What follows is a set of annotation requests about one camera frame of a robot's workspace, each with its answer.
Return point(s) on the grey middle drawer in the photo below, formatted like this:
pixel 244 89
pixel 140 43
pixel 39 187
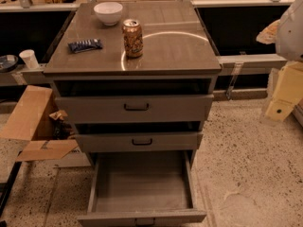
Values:
pixel 120 142

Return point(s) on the brown cardboard box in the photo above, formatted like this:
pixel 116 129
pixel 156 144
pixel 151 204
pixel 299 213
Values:
pixel 30 121

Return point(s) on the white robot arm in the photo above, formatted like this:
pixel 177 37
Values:
pixel 287 35

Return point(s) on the grey top drawer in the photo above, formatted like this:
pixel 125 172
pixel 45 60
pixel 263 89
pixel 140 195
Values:
pixel 132 109

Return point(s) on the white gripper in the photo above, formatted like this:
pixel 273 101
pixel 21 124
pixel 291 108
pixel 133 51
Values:
pixel 291 35

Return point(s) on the orange soda can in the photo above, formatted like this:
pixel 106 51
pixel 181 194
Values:
pixel 133 38

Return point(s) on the dark round plate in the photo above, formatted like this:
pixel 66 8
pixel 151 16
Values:
pixel 8 63

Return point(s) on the metal shelf rail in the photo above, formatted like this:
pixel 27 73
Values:
pixel 250 64

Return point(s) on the dark blue snack bar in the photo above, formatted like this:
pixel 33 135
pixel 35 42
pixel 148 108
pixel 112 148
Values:
pixel 86 45

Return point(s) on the grey open bottom drawer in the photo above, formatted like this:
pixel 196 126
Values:
pixel 142 189

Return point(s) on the white paper cup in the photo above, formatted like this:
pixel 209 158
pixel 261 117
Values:
pixel 29 58

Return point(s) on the grey drawer cabinet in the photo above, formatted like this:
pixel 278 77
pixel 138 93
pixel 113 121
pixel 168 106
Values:
pixel 177 60

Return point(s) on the white ceramic bowl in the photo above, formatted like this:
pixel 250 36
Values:
pixel 109 13

